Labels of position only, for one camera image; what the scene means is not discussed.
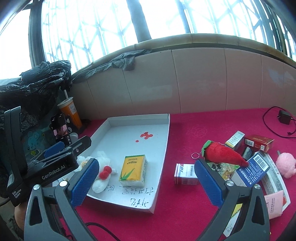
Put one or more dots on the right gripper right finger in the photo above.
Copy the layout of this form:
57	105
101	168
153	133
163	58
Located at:
252	222

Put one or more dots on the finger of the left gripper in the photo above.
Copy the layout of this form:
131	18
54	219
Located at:
59	146

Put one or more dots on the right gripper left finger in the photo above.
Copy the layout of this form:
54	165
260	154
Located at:
40	221

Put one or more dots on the long white red box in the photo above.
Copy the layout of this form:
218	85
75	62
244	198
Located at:
272	182

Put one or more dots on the green snack packet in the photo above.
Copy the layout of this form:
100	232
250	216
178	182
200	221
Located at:
225	170

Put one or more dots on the pink fluffy plush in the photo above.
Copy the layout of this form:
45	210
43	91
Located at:
285	164

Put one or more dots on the red cigarette box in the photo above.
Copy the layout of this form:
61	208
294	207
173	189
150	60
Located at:
259	143

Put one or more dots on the red chili plush keychain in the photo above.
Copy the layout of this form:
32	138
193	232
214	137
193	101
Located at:
218	153

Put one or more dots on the white red blue medicine box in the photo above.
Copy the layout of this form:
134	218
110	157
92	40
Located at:
185	174

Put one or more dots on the small white green box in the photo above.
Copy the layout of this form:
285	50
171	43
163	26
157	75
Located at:
235	141

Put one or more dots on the white round object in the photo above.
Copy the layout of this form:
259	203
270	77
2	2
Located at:
74	137

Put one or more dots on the black smartphone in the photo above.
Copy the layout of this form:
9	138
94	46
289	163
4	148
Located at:
59	128

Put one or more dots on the orange drink cup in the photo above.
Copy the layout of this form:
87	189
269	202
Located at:
68	108

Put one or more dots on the white plush toy red bow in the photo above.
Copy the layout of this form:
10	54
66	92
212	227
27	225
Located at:
105	170

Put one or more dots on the black garbage bag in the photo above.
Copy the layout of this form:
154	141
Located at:
36	91

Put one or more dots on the yellow green box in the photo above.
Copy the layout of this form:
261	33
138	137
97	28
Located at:
133	171

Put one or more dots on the white cardboard tray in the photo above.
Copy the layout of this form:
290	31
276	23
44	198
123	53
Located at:
133	135

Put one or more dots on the grey cloth on ledge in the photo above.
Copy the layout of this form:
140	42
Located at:
124	61

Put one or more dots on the black power adapter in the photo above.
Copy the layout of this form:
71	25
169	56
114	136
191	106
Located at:
284	117

